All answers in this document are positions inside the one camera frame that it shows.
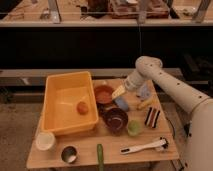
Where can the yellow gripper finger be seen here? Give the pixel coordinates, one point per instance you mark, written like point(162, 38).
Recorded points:
point(118, 92)

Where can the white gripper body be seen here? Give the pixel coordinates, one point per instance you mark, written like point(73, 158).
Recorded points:
point(134, 81)

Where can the green cup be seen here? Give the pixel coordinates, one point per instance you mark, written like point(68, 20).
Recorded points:
point(134, 128)

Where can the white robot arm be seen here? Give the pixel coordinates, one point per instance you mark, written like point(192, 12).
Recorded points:
point(199, 145)

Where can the yellow plastic tray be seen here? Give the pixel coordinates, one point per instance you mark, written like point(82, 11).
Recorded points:
point(62, 94)

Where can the blue cloth piece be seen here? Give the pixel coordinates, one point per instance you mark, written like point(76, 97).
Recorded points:
point(121, 103)

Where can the light blue crumpled cloth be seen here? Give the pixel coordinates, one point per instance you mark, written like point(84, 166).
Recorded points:
point(143, 92)

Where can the terracotta bowl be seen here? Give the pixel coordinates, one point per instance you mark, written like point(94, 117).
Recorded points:
point(103, 94)

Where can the yellow banana toy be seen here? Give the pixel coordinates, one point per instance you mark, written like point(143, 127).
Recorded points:
point(145, 103)

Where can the dark brown bowl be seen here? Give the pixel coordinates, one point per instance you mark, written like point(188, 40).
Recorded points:
point(116, 120)

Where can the striped sponge block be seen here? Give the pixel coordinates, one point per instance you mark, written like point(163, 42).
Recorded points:
point(152, 117)

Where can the wooden board table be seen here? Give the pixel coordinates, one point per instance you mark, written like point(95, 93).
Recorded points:
point(85, 142)

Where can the orange ball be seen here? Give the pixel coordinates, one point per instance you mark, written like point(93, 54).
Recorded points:
point(82, 108)

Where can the green stick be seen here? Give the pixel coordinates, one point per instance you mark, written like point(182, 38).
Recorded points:
point(100, 157)

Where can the metal cup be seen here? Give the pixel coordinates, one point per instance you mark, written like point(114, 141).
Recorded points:
point(69, 154)

